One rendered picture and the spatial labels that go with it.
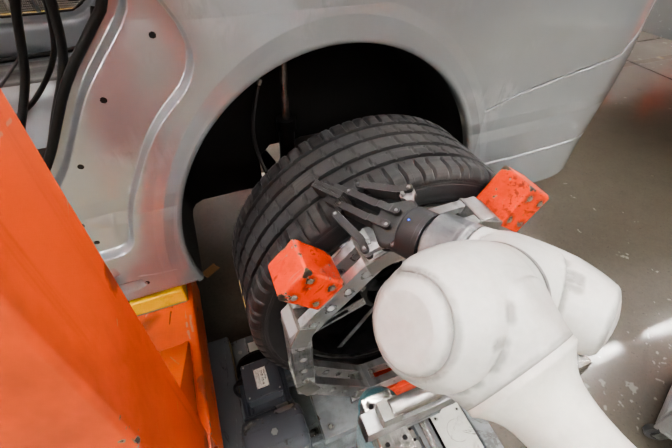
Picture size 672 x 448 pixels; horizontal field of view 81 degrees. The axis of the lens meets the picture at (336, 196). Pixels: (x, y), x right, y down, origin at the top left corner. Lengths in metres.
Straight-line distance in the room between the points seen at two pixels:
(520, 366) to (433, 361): 0.06
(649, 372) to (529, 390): 1.85
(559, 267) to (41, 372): 0.44
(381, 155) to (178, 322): 0.70
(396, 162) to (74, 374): 0.55
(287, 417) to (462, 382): 0.99
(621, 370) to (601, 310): 1.66
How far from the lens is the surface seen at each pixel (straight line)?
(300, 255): 0.61
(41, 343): 0.35
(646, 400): 2.09
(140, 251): 1.01
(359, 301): 0.92
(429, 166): 0.72
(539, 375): 0.32
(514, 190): 0.76
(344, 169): 0.71
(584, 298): 0.45
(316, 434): 1.48
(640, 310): 2.36
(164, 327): 1.14
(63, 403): 0.41
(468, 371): 0.29
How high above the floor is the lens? 1.59
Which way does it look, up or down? 41 degrees down
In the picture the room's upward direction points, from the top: straight up
